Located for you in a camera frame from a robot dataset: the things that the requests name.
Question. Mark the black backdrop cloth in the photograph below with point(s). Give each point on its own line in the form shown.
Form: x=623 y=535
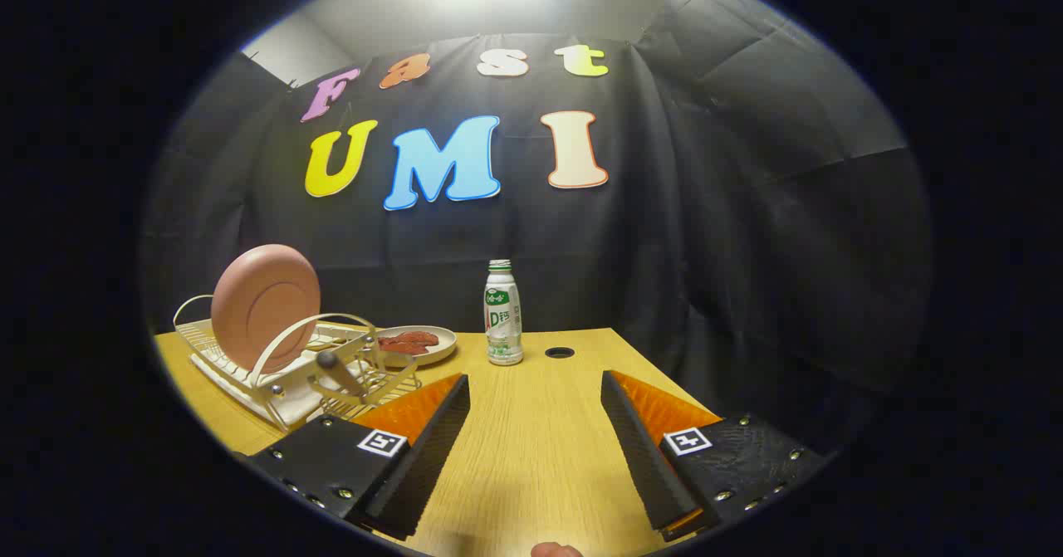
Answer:
x=731 y=250

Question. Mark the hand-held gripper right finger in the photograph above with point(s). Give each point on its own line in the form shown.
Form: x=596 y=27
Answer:
x=644 y=449

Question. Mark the white green drink bottle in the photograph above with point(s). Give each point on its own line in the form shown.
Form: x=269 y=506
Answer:
x=503 y=316

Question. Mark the beige plate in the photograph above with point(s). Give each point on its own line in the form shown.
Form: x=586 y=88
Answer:
x=440 y=345

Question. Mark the metal spoon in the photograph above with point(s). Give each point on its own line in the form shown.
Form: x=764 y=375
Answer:
x=334 y=365

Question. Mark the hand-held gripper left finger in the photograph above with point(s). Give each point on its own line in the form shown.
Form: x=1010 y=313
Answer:
x=432 y=449

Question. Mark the pink plate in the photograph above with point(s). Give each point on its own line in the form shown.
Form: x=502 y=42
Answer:
x=266 y=308

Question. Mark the red raw meat slices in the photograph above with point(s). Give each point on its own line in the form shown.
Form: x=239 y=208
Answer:
x=407 y=342

